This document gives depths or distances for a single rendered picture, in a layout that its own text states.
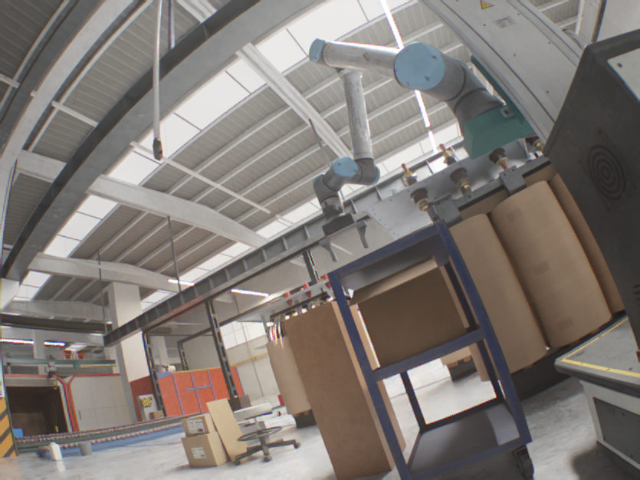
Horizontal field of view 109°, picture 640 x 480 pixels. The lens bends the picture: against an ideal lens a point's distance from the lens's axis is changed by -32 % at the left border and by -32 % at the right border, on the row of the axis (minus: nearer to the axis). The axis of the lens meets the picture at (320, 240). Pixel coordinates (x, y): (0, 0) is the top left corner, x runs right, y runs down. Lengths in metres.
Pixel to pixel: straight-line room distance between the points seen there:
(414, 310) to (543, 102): 0.75
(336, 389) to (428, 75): 1.42
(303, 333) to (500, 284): 1.07
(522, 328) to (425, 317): 0.89
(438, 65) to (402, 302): 0.74
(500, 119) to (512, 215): 0.95
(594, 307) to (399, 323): 1.22
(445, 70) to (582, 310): 1.42
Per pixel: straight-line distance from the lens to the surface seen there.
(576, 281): 1.96
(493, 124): 1.08
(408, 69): 1.06
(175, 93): 5.30
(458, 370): 3.71
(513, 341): 1.88
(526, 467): 1.17
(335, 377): 1.71
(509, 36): 1.22
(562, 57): 1.21
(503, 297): 1.87
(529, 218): 1.95
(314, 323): 1.73
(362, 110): 1.49
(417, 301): 1.10
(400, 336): 1.11
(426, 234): 1.11
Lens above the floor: 0.60
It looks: 21 degrees up
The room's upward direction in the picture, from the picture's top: 20 degrees counter-clockwise
